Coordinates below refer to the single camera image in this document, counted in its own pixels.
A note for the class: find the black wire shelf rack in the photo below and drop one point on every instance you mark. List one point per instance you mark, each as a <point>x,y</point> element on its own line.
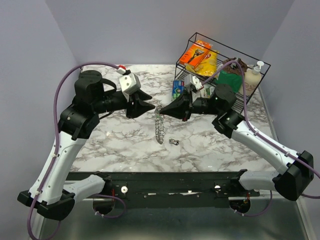
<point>224,52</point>

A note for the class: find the small silver key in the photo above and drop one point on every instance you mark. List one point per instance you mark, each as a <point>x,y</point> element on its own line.
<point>174,142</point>

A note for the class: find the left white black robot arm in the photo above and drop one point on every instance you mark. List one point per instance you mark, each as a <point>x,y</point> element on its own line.
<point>94,95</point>

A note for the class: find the green brown paper bag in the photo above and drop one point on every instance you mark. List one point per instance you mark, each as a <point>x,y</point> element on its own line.
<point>231,74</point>

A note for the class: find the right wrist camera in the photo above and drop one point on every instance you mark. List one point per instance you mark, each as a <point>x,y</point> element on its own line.
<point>192,83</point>

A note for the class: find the green white snack packet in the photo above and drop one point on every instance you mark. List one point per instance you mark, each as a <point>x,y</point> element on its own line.
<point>207,91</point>

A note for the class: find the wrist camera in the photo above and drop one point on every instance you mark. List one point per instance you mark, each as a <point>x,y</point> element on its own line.
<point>129,84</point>
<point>192,83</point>

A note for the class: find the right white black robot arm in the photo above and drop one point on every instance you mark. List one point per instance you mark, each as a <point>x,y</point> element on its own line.
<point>293,170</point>

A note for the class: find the aluminium extrusion rail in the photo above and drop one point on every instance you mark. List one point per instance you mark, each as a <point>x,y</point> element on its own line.
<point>263,195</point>

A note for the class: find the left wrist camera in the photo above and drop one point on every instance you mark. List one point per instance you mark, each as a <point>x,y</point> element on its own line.
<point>129,84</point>

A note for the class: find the cream pump lotion bottle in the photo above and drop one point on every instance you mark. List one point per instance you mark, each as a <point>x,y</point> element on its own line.
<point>251,78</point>

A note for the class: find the yellow chips bag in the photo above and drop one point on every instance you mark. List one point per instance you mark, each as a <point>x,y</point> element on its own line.
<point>207,67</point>

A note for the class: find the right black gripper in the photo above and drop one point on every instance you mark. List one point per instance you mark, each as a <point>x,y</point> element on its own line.
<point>180,108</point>

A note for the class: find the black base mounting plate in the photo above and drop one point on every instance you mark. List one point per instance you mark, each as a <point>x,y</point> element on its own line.
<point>162,190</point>

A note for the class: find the blue green small box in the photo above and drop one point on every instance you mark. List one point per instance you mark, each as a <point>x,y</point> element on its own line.
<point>177,89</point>

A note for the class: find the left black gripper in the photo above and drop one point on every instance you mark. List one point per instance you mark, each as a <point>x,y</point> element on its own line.
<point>139,107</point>

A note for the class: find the orange razor box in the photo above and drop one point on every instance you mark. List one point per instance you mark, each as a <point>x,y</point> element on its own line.
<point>195,54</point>

